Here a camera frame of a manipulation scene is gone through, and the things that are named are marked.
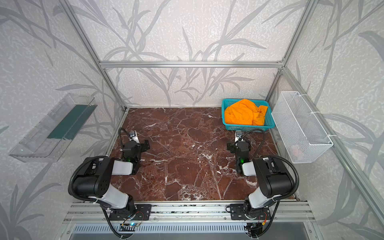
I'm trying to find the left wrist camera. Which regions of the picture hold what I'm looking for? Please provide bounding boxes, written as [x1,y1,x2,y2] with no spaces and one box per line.
[128,131,140,144]

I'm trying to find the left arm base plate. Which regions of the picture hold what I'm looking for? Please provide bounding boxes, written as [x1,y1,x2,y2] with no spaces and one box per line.
[109,204,152,221]

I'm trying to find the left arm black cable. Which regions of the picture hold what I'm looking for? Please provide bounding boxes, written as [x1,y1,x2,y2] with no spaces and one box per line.
[67,155,133,240]

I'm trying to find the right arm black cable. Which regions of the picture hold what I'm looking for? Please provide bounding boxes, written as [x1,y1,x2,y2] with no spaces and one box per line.
[239,128,300,238]

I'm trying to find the small circuit board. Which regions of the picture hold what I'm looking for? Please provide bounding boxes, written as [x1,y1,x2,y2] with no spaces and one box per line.
[121,222,142,229]

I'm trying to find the teal plastic basket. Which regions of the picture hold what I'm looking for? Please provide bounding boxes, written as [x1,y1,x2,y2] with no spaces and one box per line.
[222,99,276,132]

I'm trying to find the white wire mesh basket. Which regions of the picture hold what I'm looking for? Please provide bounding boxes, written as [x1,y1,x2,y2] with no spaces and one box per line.
[272,91,333,164]

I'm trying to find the clear acrylic wall shelf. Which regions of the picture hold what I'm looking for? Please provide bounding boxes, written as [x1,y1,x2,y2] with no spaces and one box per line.
[9,94,98,163]

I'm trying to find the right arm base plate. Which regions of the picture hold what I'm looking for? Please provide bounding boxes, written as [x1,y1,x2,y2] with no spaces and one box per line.
[225,203,271,222]

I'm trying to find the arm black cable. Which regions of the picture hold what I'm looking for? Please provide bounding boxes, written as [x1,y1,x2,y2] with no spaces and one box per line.
[239,128,300,238]
[67,155,133,240]

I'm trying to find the aluminium mounting rail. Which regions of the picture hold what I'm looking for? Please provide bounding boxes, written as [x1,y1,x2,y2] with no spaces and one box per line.
[63,200,316,224]

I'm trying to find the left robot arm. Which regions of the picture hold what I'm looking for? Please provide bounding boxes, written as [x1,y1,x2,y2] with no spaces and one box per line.
[68,140,150,215]

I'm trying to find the orange drawstring shorts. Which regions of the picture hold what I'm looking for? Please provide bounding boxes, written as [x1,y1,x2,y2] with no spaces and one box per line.
[224,99,268,126]

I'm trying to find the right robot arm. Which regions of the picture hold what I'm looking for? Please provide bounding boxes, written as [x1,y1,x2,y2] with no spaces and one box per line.
[227,141,300,212]

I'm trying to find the pink object in wire basket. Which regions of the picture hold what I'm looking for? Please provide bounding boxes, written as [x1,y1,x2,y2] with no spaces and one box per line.
[290,145,304,159]

